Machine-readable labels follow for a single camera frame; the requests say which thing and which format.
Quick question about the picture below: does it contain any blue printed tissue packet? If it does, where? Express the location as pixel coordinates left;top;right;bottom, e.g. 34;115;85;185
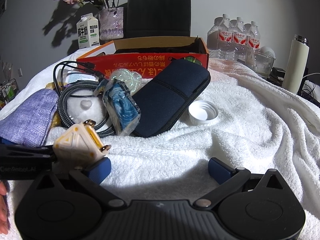
101;79;140;137

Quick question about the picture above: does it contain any clear plastic bag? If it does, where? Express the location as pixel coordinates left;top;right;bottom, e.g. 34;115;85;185
110;68;142;93

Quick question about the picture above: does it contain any tangle of black cables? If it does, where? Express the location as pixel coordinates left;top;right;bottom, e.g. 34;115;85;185
299;72;320;100

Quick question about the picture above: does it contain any red cardboard box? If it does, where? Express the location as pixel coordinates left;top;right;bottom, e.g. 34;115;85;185
76;36;210;83

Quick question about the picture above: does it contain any white milk carton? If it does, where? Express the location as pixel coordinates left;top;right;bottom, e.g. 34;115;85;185
76;13;101;50

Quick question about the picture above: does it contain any cream and gold charger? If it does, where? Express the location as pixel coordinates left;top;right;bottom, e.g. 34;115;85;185
53;120;112;167

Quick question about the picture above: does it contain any lavender vase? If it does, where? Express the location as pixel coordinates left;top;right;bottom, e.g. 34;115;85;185
99;6;125;40

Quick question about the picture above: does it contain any wire storage rack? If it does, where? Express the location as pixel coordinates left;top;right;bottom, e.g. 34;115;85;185
0;79;20;108

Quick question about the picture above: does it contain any person's left hand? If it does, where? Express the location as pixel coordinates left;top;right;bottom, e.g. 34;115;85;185
0;180;10;231

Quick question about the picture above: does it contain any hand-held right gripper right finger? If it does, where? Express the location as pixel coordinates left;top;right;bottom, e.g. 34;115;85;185
194;157;288;209

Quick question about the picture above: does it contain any clear glass container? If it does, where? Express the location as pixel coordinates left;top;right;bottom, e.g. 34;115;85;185
245;51;277;78

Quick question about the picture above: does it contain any shrink-wrapped water bottle pack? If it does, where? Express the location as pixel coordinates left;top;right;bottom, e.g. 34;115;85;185
207;14;260;60

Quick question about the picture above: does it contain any black usb cable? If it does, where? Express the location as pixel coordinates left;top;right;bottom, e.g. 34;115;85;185
53;60;103;93

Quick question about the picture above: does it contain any white and yellow plush toy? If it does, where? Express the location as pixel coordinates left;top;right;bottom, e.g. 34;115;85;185
51;92;109;128

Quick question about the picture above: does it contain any purple woven pouch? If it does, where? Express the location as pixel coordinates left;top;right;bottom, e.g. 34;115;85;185
0;89;58;147

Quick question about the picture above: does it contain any black paper bag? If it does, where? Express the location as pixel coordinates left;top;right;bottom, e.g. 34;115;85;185
125;0;192;40

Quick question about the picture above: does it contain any white towel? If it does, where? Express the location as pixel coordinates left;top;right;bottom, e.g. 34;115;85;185
0;47;320;240

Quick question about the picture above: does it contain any white thermos bottle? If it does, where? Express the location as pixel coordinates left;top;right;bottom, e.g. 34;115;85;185
282;34;309;95

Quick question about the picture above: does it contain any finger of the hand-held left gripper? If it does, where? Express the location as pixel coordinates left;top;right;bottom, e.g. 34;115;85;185
0;141;55;158

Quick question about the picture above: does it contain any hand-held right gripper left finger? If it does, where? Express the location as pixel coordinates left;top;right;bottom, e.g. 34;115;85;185
32;157;127;209

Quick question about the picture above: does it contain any white round speaker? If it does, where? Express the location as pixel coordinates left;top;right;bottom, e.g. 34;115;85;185
257;45;277;58

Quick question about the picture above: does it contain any navy fabric pouch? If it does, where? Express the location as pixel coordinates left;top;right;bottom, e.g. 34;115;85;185
131;60;211;138

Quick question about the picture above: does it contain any white bottle cap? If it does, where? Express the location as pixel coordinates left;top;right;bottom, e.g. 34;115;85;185
188;100;219;128

